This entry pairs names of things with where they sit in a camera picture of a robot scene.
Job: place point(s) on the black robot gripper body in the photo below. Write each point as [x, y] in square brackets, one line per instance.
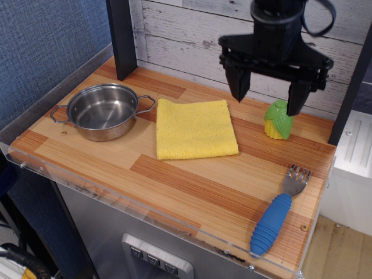
[277, 50]

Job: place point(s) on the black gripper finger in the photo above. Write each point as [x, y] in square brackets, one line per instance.
[239, 80]
[297, 96]

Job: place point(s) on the green yellow toy corn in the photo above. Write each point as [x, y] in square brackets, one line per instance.
[277, 124]

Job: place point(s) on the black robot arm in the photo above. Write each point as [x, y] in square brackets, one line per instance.
[279, 12]

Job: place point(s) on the yellow folded cloth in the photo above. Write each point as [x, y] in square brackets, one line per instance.
[194, 130]

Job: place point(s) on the white ribbed box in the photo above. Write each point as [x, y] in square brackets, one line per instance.
[353, 153]

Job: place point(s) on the stainless steel pot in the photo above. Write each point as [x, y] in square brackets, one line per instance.
[105, 112]

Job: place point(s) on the clear acrylic edge guard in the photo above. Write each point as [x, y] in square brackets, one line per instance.
[101, 217]

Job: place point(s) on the steel cabinet button panel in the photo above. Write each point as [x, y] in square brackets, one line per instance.
[156, 257]

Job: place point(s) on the black right upright post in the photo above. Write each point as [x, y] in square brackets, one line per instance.
[351, 93]

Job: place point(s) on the black upright post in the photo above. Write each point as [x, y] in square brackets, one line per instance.
[351, 93]
[121, 30]

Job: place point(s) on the blue handled metal fork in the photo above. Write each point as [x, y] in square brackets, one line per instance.
[268, 227]

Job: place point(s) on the black left upright post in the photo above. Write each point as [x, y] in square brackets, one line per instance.
[121, 30]

